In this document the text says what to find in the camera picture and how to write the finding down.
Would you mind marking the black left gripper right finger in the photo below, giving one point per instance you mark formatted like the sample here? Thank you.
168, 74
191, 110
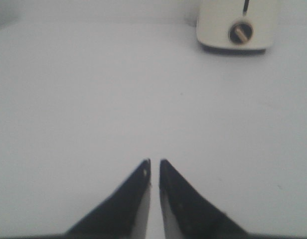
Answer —
188, 215

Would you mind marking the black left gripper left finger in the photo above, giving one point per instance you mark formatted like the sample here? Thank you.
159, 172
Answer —
124, 214

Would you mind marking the cream toaster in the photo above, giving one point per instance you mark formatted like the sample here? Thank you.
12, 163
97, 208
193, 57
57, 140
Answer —
237, 25

